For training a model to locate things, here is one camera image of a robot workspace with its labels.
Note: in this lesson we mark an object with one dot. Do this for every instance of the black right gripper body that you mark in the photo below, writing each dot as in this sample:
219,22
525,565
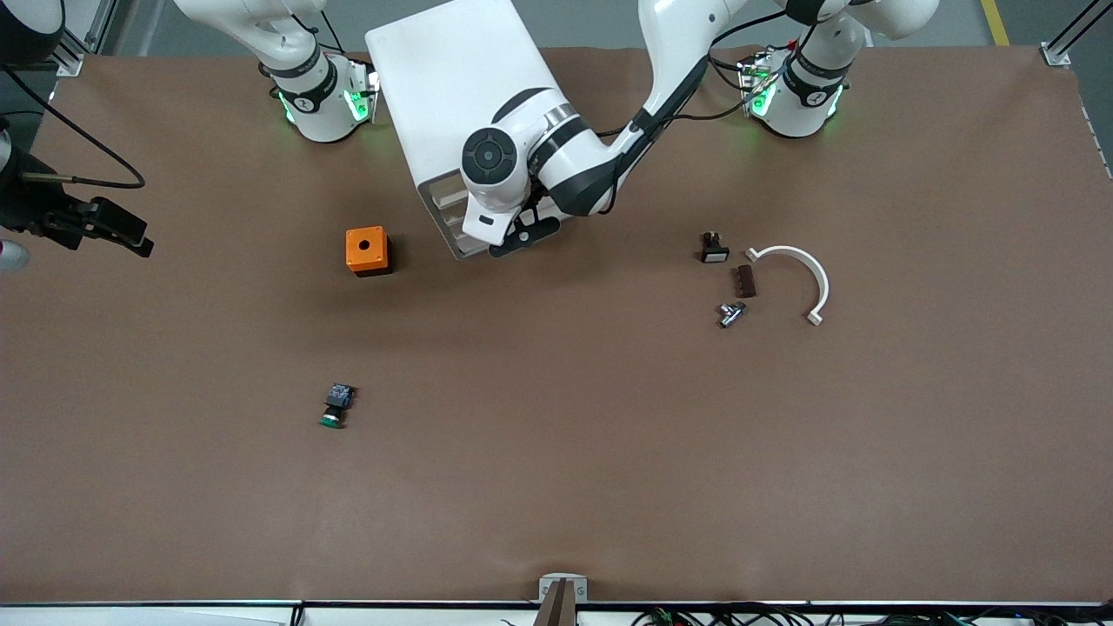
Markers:
33,209

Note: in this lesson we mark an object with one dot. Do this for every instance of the white plastic drawer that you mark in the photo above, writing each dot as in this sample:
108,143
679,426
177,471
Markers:
454,226
465,247
448,207

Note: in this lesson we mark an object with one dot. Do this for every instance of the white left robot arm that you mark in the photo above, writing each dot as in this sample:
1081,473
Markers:
574,165

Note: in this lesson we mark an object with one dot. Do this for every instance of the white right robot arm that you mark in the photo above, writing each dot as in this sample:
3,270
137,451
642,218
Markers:
322,104

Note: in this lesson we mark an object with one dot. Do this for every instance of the white drawer cabinet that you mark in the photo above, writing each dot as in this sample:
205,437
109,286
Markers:
443,78

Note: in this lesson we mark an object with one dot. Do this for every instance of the green push button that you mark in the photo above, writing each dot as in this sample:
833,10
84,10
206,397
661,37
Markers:
336,406

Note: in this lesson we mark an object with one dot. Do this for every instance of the metal base connector plate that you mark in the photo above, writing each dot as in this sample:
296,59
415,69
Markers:
363,91
755,83

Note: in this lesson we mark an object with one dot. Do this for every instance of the brown terminal block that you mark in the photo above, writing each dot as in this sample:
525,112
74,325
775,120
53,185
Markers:
744,282

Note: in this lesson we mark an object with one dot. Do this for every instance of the orange button enclosure box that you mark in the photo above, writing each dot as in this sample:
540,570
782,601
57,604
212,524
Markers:
367,250

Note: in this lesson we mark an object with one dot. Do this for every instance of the aluminium frame profile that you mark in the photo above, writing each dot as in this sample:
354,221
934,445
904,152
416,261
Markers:
1069,39
78,39

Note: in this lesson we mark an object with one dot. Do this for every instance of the black white-faced switch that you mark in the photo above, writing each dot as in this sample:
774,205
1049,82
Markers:
714,249

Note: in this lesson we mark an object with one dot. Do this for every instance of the silver key switch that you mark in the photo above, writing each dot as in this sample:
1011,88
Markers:
730,314

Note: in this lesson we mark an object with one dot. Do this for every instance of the white curved plastic bracket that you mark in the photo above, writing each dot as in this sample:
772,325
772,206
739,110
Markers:
817,274

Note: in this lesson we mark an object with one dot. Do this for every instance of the grey metal table bracket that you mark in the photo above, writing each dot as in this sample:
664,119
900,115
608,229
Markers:
548,584

